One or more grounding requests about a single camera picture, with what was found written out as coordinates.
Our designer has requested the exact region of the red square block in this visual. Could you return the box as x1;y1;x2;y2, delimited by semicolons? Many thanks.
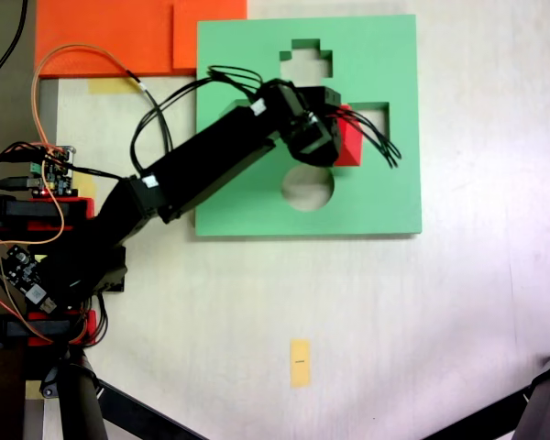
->
333;104;364;167

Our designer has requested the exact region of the large orange flat block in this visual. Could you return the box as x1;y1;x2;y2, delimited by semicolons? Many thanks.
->
34;0;198;78

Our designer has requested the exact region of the green shape sorter board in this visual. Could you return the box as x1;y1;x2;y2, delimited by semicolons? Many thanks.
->
194;14;424;238

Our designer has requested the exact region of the wide yellow tape piece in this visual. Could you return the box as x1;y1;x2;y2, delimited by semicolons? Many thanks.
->
88;76;142;95

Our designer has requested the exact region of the yellow tape marker strip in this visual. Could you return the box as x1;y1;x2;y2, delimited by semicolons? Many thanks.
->
290;338;312;390

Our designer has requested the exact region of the black driver circuit board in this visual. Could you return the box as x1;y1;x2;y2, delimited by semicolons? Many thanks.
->
0;245;59;315

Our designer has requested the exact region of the thin black tripod leg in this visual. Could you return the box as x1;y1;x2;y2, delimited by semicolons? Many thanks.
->
421;384;535;440
95;379;210;440

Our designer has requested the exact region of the thick black tripod leg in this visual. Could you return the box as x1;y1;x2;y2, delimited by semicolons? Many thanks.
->
512;346;550;440
39;352;110;440

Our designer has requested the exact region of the black gripper wire loop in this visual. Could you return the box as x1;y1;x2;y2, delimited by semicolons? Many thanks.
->
336;107;403;170

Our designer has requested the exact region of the long black wire bundle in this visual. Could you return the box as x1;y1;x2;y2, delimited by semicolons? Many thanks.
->
126;68;175;155

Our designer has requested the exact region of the black arm wire loop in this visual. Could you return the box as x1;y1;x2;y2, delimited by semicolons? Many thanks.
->
129;65;265;174

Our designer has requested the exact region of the red printed base mount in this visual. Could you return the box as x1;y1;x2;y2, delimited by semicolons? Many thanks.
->
27;195;97;347

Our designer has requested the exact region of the circuit board with wires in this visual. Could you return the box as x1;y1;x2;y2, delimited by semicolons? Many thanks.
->
29;145;79;199

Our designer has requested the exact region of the thin orange wire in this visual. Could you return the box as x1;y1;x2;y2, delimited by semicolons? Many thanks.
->
30;43;137;247

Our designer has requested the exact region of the black usb plug cable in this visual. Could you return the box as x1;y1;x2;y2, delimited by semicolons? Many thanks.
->
0;176;43;190

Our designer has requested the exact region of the thick black cable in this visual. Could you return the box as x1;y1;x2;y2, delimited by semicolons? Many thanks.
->
0;0;30;127

